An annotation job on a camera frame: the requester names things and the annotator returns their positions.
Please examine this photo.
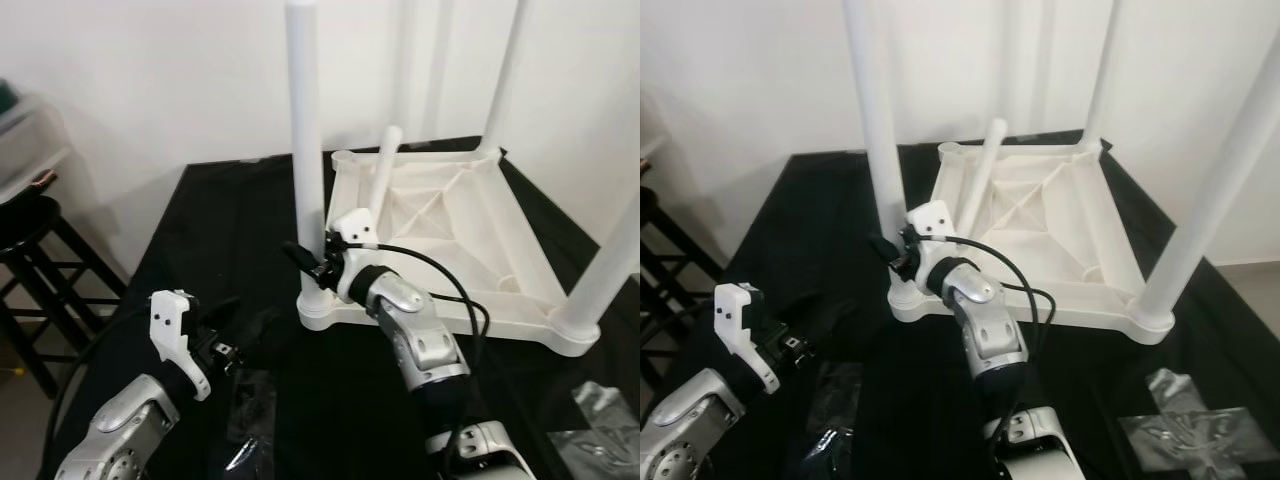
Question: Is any white plastic table leg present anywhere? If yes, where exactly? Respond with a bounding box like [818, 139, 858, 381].
[842, 0, 908, 286]
[568, 190, 641, 336]
[478, 0, 533, 156]
[955, 117, 1010, 219]
[286, 3, 327, 296]
[1128, 30, 1280, 326]
[1080, 0, 1128, 151]
[365, 125, 405, 226]

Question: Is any white plastic children table top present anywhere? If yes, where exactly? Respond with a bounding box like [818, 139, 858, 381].
[297, 147, 603, 359]
[888, 140, 1178, 347]

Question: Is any black tablecloth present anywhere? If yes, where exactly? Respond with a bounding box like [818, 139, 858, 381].
[40, 135, 641, 480]
[640, 128, 1280, 480]

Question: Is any black round stool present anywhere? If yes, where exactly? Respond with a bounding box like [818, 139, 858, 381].
[640, 183, 728, 393]
[0, 195, 129, 401]

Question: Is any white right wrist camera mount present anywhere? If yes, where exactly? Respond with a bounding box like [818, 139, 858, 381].
[903, 200, 958, 293]
[328, 208, 383, 303]

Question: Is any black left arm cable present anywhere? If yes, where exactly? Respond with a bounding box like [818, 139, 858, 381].
[45, 305, 153, 451]
[640, 298, 723, 351]

